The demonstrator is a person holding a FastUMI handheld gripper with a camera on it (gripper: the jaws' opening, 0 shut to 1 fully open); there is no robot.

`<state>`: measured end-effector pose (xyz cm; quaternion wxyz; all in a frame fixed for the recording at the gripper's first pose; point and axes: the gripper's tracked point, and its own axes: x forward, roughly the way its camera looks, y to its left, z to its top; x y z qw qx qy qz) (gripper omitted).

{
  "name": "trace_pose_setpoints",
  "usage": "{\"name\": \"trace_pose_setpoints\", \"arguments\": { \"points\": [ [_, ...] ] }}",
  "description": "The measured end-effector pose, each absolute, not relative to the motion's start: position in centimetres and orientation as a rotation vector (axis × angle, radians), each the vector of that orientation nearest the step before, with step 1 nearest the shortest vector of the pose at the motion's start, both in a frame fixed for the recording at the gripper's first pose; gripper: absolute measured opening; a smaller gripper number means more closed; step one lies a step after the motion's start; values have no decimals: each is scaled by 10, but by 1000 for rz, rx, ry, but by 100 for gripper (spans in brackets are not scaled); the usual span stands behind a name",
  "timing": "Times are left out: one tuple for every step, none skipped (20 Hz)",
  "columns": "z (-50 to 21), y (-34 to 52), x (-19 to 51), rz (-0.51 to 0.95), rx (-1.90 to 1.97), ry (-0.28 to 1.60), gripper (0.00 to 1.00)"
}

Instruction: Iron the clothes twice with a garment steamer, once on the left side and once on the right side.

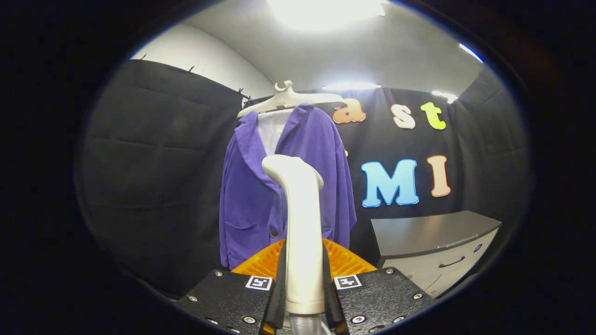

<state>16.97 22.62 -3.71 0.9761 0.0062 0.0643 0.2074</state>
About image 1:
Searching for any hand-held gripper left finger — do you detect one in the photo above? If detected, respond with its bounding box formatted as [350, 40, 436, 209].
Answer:
[176, 240, 287, 335]

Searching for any large ceiling light panel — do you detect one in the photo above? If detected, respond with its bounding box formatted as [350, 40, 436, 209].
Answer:
[265, 0, 387, 31]

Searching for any white garment steamer head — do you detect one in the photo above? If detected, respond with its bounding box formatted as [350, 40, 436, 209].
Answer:
[262, 154, 325, 315]

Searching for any white clothes hanger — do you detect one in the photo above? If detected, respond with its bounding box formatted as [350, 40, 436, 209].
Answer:
[237, 80, 345, 118]

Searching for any grey cabinet with dark top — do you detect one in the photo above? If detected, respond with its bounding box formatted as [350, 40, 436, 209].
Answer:
[370, 210, 502, 298]

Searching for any purple jacket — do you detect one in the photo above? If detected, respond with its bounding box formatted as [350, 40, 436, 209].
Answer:
[219, 103, 358, 270]

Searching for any twin-bar ceiling light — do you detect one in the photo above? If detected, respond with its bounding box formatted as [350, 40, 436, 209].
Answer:
[459, 43, 485, 64]

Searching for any white padded garment form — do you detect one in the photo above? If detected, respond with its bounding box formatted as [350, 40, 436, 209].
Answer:
[256, 108, 294, 156]

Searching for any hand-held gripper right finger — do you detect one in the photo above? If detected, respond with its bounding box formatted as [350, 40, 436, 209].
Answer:
[322, 238, 436, 335]

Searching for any long ceiling light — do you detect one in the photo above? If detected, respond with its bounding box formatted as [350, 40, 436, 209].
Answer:
[321, 82, 381, 91]

